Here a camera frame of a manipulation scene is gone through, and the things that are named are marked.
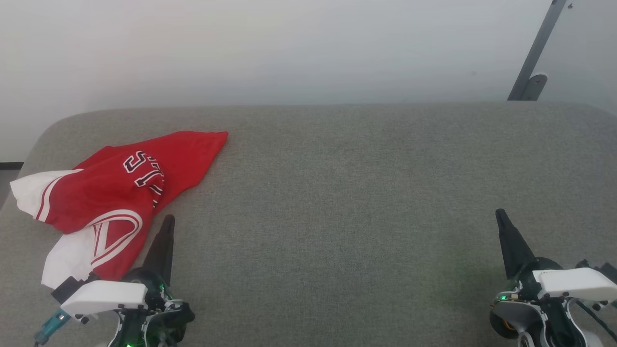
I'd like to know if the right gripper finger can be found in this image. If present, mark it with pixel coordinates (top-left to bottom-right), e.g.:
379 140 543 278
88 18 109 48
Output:
495 209 537 281

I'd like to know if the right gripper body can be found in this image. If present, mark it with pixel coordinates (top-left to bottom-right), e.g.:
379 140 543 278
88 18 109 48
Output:
509 257 617 303

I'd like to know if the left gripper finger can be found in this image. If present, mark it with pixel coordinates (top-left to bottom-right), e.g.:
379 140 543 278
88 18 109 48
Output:
142 214 175 286

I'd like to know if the grey pole bracket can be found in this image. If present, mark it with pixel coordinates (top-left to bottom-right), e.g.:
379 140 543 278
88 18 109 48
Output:
521 72 549 101

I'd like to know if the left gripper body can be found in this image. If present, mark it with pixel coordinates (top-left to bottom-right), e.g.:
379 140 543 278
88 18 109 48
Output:
60 267 196 320

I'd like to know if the red and white jersey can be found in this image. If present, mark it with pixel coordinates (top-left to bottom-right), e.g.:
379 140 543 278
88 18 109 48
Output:
10 131 228 290

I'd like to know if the grey metal pole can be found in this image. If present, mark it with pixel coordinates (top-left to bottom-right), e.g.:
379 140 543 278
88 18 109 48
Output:
507 0 568 101

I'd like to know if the teal plug black cable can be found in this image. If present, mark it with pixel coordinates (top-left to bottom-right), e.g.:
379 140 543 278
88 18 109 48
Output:
33 308 71 347

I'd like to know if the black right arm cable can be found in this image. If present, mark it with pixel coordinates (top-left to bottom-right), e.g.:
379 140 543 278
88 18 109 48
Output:
571 299 617 340

